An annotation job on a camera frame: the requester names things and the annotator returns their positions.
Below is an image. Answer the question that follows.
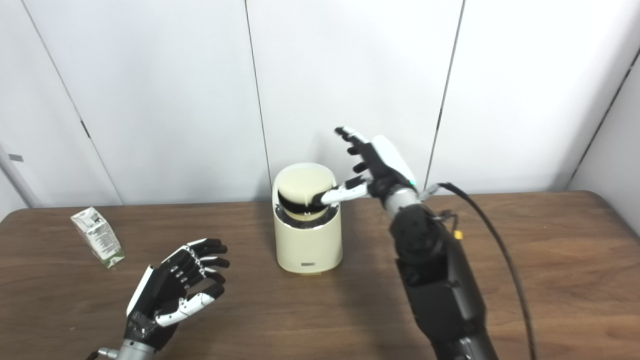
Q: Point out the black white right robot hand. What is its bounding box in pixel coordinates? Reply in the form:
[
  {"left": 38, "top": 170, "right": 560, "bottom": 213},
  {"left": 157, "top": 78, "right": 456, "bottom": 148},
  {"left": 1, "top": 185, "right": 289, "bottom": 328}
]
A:
[{"left": 310, "top": 126, "right": 418, "bottom": 208}]

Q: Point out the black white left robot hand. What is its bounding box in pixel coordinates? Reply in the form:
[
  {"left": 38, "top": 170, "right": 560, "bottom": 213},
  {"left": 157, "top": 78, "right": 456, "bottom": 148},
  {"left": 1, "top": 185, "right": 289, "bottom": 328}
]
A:
[{"left": 123, "top": 238, "right": 231, "bottom": 351}]

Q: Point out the small white green milk carton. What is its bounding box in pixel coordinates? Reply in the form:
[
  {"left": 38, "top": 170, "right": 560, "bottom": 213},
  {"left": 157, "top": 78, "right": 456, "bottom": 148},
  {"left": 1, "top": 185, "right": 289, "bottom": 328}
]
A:
[{"left": 70, "top": 207, "right": 126, "bottom": 269}]

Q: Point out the round cream bin lid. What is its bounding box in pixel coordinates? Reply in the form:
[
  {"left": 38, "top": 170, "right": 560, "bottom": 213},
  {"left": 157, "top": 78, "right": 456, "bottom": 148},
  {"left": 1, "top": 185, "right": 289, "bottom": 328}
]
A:
[{"left": 276, "top": 163, "right": 337, "bottom": 213}]

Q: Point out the cream-colored trash bin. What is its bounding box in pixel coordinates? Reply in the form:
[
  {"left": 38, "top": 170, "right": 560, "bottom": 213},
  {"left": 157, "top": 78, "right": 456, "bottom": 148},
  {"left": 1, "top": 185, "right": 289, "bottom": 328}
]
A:
[{"left": 271, "top": 162, "right": 344, "bottom": 275}]

